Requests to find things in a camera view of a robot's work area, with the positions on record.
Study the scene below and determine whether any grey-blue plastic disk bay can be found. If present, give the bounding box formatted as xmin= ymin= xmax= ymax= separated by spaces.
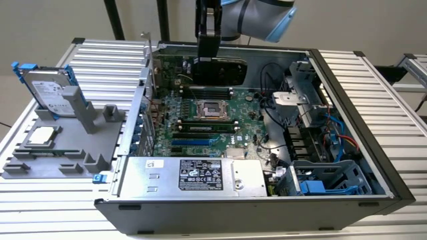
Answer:
xmin=276 ymin=159 xmax=374 ymax=197

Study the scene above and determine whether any red and yellow wire bundle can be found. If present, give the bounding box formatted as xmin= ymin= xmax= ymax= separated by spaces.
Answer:
xmin=339 ymin=134 xmax=360 ymax=151

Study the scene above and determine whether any green motherboard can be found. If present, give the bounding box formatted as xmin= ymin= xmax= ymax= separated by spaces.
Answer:
xmin=150 ymin=87 xmax=284 ymax=176

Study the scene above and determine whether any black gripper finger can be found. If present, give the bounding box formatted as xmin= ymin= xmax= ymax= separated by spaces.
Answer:
xmin=195 ymin=0 xmax=224 ymax=76

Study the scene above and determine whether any black power cable loop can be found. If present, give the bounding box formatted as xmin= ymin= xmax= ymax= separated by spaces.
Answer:
xmin=259 ymin=62 xmax=288 ymax=111

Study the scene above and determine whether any blue expansion slot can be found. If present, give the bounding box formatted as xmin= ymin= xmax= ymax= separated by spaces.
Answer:
xmin=171 ymin=139 xmax=215 ymax=148

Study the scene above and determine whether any silver power supply unit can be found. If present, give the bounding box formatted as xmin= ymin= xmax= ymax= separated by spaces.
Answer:
xmin=118 ymin=156 xmax=270 ymax=198

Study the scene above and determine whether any green RAM stick in slot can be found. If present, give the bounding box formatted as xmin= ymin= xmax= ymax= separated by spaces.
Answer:
xmin=182 ymin=125 xmax=235 ymax=133

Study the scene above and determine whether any hard disk in blue carrier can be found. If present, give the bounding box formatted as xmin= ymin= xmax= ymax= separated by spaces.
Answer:
xmin=11 ymin=62 xmax=80 ymax=120

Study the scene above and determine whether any green RAM stick on rack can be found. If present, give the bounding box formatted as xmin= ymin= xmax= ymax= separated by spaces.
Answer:
xmin=30 ymin=149 xmax=83 ymax=156

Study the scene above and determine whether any black expansion slot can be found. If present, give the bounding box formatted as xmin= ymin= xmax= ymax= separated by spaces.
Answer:
xmin=172 ymin=133 xmax=212 ymax=140

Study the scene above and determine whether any green graphics card black shroud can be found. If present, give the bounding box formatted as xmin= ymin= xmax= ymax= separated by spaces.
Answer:
xmin=140 ymin=31 xmax=248 ymax=99

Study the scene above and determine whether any grey parts rack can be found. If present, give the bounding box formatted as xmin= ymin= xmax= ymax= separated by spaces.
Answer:
xmin=0 ymin=86 xmax=127 ymax=181

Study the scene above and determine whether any black stand pole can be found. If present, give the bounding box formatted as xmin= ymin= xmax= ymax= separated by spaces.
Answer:
xmin=103 ymin=0 xmax=127 ymax=41
xmin=158 ymin=0 xmax=171 ymax=42

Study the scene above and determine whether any blue data wire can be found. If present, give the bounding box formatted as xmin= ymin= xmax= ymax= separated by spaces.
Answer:
xmin=322 ymin=112 xmax=348 ymax=162

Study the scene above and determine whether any blue plastic bay clip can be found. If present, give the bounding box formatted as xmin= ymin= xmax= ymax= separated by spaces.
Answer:
xmin=299 ymin=181 xmax=327 ymax=196

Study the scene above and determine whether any CPU socket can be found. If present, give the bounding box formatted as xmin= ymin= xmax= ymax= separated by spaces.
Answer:
xmin=195 ymin=99 xmax=231 ymax=118

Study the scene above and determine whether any silver chipset heat sink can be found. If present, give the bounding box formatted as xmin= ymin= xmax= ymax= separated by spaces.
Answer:
xmin=226 ymin=147 xmax=248 ymax=160

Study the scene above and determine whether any aluminium side table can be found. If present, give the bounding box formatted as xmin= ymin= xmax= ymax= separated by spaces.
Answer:
xmin=390 ymin=53 xmax=427 ymax=94

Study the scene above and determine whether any open grey PC case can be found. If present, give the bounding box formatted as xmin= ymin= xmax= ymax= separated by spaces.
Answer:
xmin=94 ymin=40 xmax=418 ymax=236

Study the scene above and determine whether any silver CPU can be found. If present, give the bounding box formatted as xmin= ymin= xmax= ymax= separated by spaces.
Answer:
xmin=26 ymin=126 xmax=59 ymax=146

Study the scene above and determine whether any silver metal drive cage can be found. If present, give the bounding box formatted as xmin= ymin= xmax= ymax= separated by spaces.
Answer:
xmin=271 ymin=61 xmax=335 ymax=129

